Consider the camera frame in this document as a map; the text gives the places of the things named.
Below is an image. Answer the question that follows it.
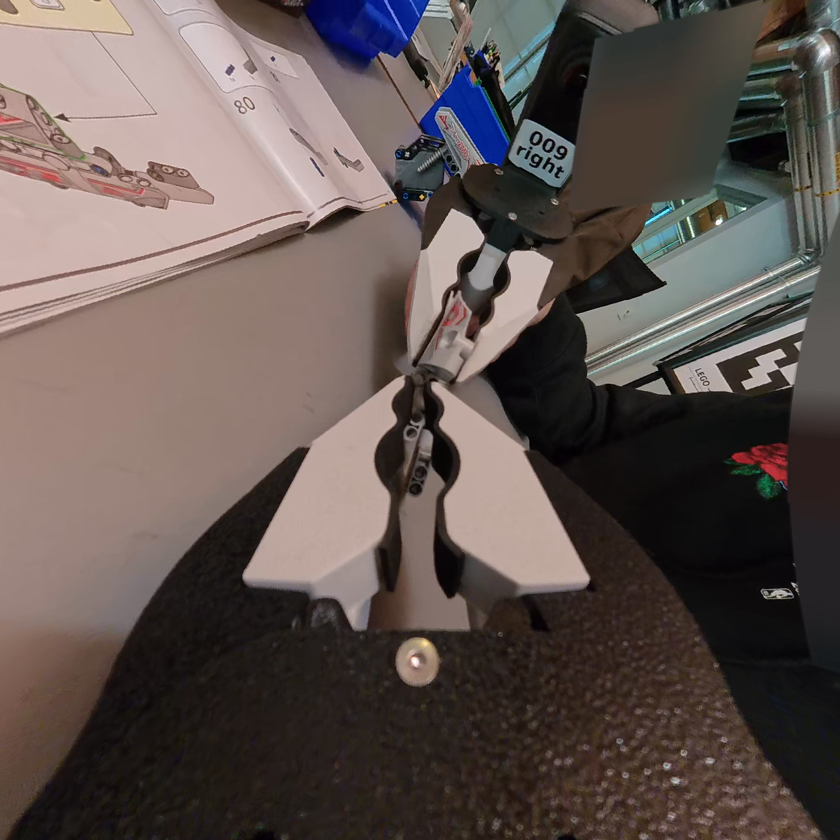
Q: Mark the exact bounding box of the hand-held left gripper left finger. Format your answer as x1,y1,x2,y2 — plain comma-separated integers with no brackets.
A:
243,379,411,629

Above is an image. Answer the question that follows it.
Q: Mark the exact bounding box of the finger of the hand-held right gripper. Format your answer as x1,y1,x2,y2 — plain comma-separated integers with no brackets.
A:
407,211,493,365
458,251,557,385

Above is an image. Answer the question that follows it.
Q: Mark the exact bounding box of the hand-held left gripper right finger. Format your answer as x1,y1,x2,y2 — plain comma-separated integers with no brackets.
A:
428,381,592,626

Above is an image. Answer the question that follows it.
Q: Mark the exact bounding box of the long grey brick assembly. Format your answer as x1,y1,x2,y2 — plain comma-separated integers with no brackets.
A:
412,289,481,385

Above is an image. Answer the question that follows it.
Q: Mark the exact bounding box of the person's right forearm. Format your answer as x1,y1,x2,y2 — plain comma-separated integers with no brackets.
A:
486,295,657,463

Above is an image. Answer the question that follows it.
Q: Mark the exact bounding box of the blue plastic bin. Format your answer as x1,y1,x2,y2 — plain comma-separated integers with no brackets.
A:
420,66,514,166

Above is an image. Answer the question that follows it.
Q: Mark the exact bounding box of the blue red brick vehicle model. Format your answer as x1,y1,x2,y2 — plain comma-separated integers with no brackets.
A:
394,108,483,202

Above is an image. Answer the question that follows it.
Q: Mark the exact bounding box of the person's black sweater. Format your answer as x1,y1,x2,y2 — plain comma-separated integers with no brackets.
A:
564,387,840,840

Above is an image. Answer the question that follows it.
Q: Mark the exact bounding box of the small blue bin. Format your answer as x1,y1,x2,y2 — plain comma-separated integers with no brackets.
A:
305,0,431,64

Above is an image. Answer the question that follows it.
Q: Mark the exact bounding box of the framed marker sign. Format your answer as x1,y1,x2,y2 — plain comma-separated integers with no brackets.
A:
656,315,809,396

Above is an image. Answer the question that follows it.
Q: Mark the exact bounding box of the brick instruction booklet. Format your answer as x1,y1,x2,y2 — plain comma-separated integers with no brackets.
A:
0,0,395,337

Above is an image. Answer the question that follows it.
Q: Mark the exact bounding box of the metal rail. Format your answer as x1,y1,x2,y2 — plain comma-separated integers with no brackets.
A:
584,256,821,376

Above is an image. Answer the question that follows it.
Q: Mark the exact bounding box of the silver ventilation duct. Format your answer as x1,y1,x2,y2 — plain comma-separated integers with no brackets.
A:
774,0,840,258

